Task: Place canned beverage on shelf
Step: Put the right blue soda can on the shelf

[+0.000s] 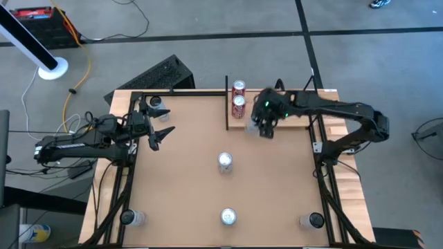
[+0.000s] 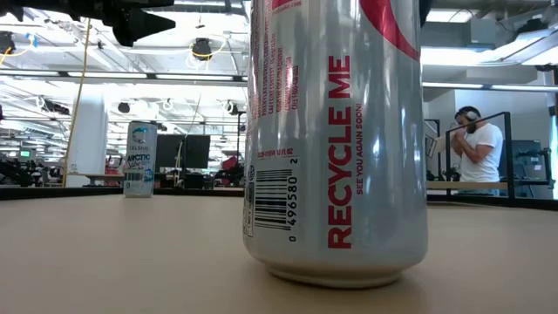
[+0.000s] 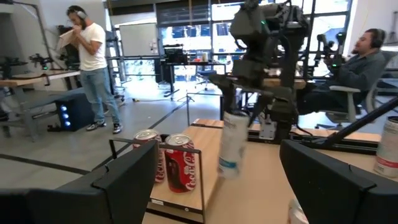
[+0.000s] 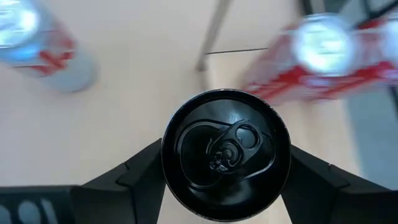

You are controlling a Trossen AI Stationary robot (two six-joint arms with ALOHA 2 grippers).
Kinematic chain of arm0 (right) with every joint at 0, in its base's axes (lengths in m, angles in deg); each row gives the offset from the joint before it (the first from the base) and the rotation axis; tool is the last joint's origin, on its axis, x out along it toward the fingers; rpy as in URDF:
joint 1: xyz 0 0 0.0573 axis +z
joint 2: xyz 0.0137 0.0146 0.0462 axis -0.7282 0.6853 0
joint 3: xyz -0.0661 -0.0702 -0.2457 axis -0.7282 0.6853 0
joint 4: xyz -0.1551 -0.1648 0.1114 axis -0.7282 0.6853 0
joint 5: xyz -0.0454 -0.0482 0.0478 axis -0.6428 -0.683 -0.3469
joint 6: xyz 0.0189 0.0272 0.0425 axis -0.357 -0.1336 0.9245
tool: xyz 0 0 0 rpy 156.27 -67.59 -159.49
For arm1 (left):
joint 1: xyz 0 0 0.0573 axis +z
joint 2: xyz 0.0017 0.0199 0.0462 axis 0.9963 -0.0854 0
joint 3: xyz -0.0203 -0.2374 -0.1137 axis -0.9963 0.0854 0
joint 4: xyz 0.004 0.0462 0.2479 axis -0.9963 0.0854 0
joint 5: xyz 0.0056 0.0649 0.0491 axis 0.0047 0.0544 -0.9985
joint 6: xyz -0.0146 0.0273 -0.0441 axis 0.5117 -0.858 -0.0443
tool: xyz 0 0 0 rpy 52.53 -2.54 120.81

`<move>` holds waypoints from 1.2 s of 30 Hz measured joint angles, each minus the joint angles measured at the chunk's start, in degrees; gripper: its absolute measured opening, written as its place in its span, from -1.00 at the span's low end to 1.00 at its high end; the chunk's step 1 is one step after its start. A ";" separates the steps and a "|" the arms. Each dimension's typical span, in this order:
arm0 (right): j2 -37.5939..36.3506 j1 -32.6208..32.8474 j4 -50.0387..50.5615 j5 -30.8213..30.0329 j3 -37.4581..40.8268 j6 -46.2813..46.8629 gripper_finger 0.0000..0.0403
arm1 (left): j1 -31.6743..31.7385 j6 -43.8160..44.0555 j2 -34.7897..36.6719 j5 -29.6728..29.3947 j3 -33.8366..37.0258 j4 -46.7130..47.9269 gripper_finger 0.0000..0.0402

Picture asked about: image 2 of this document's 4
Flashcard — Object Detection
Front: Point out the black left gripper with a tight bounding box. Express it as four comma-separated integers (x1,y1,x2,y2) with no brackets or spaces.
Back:
51,0,177,48

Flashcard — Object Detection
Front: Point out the white Celsius energy drink can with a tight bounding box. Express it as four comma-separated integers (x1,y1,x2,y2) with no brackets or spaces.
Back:
123,120,159,199

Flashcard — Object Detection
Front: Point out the silver diet cola can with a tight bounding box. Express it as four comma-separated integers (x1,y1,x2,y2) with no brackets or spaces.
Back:
242,0,430,290

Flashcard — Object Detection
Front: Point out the light wooden shelf board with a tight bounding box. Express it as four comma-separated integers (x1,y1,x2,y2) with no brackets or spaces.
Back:
426,181,509,191

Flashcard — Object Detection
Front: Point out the yellow slanted pole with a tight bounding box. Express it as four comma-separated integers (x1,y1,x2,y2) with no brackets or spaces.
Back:
60,17,92,188

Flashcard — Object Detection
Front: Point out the white building pillar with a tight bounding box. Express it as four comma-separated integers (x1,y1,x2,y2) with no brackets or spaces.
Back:
65,93,109,188

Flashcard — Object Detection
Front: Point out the black computer monitor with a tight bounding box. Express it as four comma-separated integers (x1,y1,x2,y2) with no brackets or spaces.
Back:
154,133,212,170

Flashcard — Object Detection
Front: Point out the black ceiling spotlight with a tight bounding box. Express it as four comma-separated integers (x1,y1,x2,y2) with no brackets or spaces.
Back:
0,31,17,56

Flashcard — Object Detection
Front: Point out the person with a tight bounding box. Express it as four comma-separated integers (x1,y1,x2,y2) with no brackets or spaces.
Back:
435,106,506,196

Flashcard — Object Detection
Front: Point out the red office chair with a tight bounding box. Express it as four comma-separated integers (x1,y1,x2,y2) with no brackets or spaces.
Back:
220,155,245,187

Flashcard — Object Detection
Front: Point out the tan work surface board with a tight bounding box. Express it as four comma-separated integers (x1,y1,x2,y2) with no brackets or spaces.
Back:
0,194,558,314

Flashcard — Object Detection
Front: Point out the black aluminium table frame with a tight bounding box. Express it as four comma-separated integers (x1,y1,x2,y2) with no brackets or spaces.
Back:
0,186,527,209

